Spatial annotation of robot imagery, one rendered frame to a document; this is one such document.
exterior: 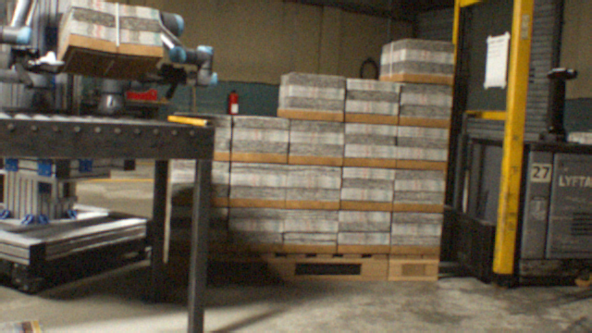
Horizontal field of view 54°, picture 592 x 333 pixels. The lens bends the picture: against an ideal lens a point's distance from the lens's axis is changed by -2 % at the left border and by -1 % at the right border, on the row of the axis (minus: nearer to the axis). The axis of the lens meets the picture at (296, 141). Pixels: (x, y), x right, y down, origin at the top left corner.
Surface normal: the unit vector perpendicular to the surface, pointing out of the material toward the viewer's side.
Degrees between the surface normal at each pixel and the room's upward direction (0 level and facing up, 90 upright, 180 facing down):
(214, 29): 90
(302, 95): 90
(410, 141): 90
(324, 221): 90
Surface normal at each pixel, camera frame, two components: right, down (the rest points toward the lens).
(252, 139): 0.19, 0.06
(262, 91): 0.50, 0.07
